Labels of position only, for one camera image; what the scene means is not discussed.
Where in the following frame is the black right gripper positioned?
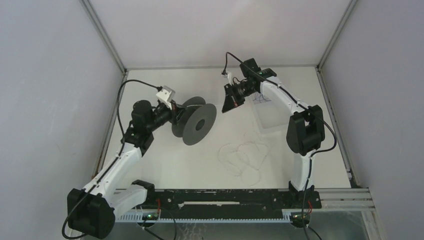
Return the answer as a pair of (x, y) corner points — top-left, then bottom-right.
(223, 81), (257, 113)

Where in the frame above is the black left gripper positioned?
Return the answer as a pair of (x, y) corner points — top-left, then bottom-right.
(146, 100), (188, 133)

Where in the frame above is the dark grey perforated spool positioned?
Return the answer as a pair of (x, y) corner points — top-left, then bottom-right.
(171, 96), (217, 146)

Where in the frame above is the white beaded cable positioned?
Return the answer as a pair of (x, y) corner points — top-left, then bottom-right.
(217, 129), (270, 187)

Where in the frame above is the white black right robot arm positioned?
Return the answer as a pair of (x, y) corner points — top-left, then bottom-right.
(221, 58), (325, 208)

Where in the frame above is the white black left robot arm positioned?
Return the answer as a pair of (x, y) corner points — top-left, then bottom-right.
(61, 100), (186, 240)

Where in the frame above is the clear plastic two-compartment tray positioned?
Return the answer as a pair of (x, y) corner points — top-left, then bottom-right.
(250, 93), (290, 134)

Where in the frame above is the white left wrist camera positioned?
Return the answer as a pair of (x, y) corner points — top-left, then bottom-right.
(156, 86), (176, 110)

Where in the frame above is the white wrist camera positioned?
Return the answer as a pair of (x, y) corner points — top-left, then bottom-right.
(156, 86), (176, 110)
(221, 71), (233, 85)

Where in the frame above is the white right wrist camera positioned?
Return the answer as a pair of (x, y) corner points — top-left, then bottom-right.
(221, 71), (233, 85)

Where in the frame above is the blue cable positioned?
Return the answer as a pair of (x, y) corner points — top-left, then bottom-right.
(253, 93), (272, 104)

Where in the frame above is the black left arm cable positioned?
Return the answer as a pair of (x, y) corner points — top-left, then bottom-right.
(61, 79), (163, 240)

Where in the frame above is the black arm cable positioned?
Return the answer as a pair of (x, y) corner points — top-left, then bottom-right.
(61, 79), (163, 240)
(222, 51), (338, 240)

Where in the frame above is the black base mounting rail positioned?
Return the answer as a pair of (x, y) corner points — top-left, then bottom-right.
(132, 180), (323, 219)

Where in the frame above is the white slotted cable duct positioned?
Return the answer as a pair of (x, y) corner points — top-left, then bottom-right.
(115, 211), (302, 224)

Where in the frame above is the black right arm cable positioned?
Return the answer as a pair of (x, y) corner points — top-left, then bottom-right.
(222, 51), (338, 240)

